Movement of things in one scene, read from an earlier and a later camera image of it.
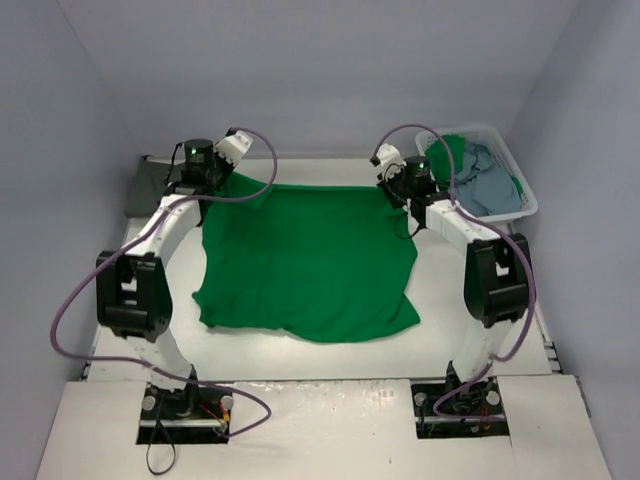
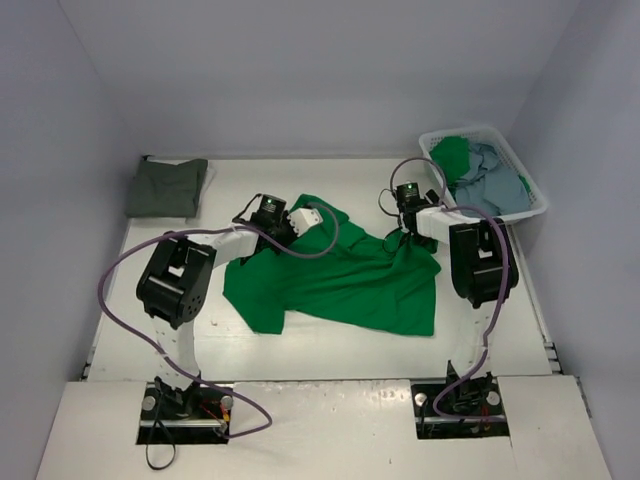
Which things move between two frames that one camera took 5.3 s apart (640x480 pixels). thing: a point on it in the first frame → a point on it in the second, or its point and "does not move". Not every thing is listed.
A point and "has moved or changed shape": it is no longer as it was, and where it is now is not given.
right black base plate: (473, 407) does not move
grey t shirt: (147, 186) does not move
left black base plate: (191, 415) does not move
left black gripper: (218, 176) → (282, 232)
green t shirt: (323, 263) has moved or changed shape
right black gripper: (394, 191) → (409, 223)
